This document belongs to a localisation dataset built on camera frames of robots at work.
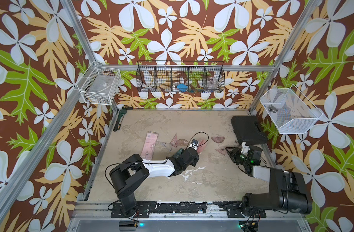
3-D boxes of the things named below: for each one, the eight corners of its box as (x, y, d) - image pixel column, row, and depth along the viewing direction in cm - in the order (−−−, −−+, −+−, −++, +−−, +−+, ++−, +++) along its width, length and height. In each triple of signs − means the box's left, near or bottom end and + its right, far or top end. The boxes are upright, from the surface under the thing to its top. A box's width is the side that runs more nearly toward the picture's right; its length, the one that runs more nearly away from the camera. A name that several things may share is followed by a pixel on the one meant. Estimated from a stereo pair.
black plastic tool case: (237, 144, 102) (241, 139, 96) (230, 119, 117) (232, 113, 111) (265, 144, 102) (270, 139, 96) (254, 119, 117) (257, 113, 111)
